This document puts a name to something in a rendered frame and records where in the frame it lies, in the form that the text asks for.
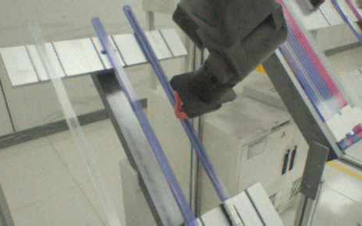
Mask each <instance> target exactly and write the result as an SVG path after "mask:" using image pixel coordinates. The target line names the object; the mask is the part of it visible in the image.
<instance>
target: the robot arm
mask: <svg viewBox="0 0 362 226"><path fill-rule="evenodd" d="M172 21H173V22H174V23H175V24H176V25H177V26H178V27H179V28H180V29H181V30H182V31H183V32H184V33H185V35H186V36H187V37H188V38H189V39H191V40H192V42H193V43H194V45H195V46H197V48H198V49H200V51H201V50H203V49H205V48H207V50H208V52H209V55H208V57H207V58H206V59H205V61H204V62H203V64H202V65H201V66H200V67H199V69H198V70H197V71H191V72H189V73H183V74H179V75H175V76H173V77H172V79H171V80H170V86H171V88H172V89H173V91H175V97H176V103H175V108H174V114H175V115H176V117H177V118H197V117H200V116H202V115H203V114H206V113H211V112H212V111H217V110H218V109H219V108H221V105H222V104H223V103H226V102H230V101H231V102H232V101H233V100H235V99H236V93H235V91H234V90H233V87H234V86H236V85H237V84H238V83H239V82H242V81H243V80H244V79H245V78H246V77H247V76H248V75H249V74H250V73H251V72H252V71H253V70H254V69H256V68H257V67H258V66H259V65H260V64H261V63H263V62H264V61H265V60H266V59H267V58H268V57H270V56H271V54H272V53H274V51H275V50H277V49H278V48H279V47H280V46H281V45H282V44H284V43H285V42H286V41H287V39H288V36H289V34H288V30H287V24H286V21H285V19H284V14H283V10H282V4H281V3H278V2H276V1H275V0H181V1H180V2H179V3H178V4H177V8H176V10H175V11H174V14H173V16H172ZM182 103H183V104H182ZM181 104H182V105H181ZM181 106H182V109H183V111H184V112H182V113H180V108H181Z"/></svg>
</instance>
